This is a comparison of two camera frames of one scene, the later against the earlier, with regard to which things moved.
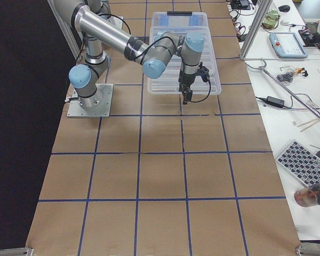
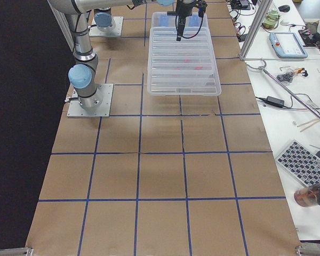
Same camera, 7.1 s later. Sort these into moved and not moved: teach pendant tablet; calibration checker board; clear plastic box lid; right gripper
Moved: right gripper
Not moved: calibration checker board; teach pendant tablet; clear plastic box lid
